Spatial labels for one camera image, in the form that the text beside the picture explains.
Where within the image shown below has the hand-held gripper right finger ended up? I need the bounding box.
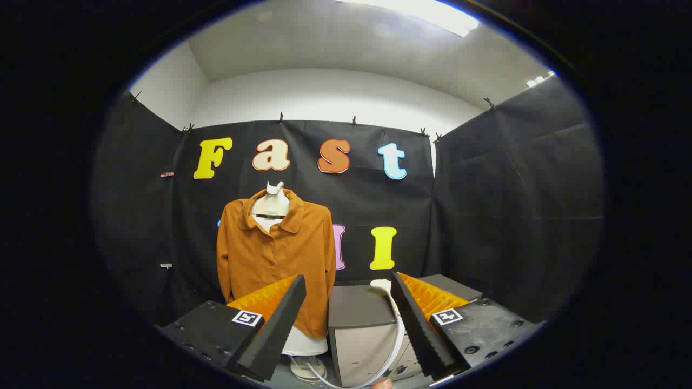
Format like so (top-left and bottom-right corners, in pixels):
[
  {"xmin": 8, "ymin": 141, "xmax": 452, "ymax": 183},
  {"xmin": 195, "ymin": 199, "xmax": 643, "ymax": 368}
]
[{"xmin": 390, "ymin": 272, "xmax": 541, "ymax": 381}]

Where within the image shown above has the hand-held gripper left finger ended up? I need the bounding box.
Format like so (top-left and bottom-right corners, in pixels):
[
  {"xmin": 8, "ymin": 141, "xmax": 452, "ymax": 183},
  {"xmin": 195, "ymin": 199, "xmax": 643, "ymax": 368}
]
[{"xmin": 157, "ymin": 274, "xmax": 307, "ymax": 383}]

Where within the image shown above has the white garment steamer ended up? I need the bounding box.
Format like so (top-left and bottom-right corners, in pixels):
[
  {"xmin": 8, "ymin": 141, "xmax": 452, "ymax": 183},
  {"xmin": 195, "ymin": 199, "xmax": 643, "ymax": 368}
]
[{"xmin": 307, "ymin": 278, "xmax": 406, "ymax": 389}]

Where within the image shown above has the orange button shirt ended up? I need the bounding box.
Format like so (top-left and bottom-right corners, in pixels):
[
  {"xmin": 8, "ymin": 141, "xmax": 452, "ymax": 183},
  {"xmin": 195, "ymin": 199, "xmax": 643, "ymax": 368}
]
[{"xmin": 216, "ymin": 188, "xmax": 337, "ymax": 339}]

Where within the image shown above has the grey cabinet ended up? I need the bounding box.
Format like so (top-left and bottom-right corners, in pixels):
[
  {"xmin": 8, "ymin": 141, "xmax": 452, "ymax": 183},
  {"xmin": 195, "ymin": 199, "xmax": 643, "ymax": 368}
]
[{"xmin": 328, "ymin": 274, "xmax": 483, "ymax": 388}]

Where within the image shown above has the white mannequin torso stand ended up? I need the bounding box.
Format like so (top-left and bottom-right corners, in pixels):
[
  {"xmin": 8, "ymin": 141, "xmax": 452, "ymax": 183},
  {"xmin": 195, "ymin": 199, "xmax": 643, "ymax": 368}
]
[{"xmin": 250, "ymin": 181, "xmax": 329, "ymax": 382}]

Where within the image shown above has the black backdrop cloth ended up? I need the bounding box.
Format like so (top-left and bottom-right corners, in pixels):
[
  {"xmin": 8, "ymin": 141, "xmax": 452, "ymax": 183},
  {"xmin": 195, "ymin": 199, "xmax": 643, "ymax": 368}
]
[{"xmin": 92, "ymin": 76, "xmax": 603, "ymax": 330}]

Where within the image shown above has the row of black clips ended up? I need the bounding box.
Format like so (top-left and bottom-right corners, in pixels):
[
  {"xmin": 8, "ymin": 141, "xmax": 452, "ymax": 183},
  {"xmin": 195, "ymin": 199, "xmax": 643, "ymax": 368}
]
[{"xmin": 130, "ymin": 91, "xmax": 497, "ymax": 140}]

